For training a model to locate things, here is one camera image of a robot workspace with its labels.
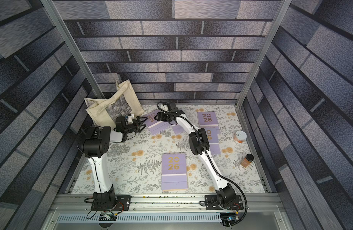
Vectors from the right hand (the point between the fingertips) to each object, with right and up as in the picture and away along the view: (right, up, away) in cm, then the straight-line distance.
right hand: (157, 117), depth 109 cm
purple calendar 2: (+16, -8, -6) cm, 19 cm away
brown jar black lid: (+57, -23, -29) cm, 68 cm away
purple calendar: (-1, -6, -5) cm, 8 cm away
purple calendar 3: (+14, -32, -26) cm, 43 cm away
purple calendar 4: (+40, -1, 0) cm, 40 cm away
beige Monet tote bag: (-30, +4, -21) cm, 37 cm away
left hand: (-6, -2, -9) cm, 11 cm away
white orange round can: (+58, -13, -14) cm, 61 cm away
